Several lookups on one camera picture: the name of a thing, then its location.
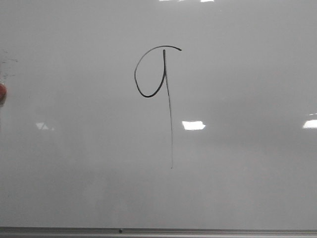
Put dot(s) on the red round magnet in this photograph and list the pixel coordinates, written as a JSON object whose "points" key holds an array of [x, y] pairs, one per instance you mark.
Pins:
{"points": [[3, 93]]}

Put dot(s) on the white whiteboard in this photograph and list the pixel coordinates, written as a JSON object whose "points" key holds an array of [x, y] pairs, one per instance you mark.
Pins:
{"points": [[158, 118]]}

